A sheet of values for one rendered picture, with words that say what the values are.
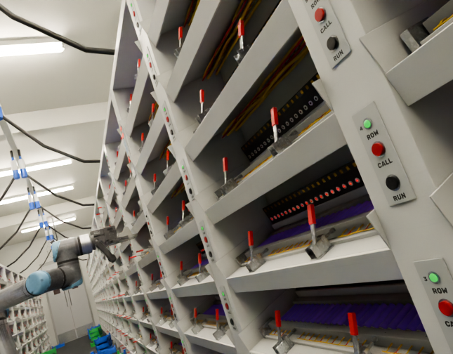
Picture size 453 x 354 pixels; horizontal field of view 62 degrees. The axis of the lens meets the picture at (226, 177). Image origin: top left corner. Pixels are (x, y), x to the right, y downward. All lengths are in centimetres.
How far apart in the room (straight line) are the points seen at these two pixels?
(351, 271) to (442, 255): 17
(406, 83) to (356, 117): 8
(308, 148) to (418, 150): 19
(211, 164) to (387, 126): 70
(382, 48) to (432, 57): 7
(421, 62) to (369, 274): 29
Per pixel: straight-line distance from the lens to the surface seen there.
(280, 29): 63
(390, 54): 49
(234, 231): 107
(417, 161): 46
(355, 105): 51
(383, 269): 56
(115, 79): 187
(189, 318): 174
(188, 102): 116
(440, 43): 44
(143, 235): 244
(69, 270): 181
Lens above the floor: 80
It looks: 11 degrees up
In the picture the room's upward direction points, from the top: 19 degrees counter-clockwise
